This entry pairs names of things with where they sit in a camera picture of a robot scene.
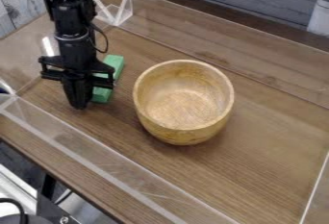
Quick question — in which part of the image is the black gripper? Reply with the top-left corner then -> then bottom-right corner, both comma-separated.
38,37 -> 116,111

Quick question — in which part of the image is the green rectangular block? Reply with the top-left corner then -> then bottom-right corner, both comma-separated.
91,55 -> 124,104

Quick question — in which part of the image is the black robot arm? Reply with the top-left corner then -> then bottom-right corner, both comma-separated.
39,0 -> 115,110

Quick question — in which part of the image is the brown wooden bowl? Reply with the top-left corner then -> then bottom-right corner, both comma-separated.
133,60 -> 236,145

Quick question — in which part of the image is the clear acrylic corner bracket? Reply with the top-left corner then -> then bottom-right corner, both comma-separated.
94,0 -> 134,27

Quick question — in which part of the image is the clear acrylic front wall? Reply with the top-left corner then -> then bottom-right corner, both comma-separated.
0,79 -> 241,224

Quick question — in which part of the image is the black cable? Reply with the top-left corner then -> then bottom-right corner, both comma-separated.
0,198 -> 28,224

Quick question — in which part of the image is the black metal bracket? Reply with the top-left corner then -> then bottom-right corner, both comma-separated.
36,193 -> 82,224

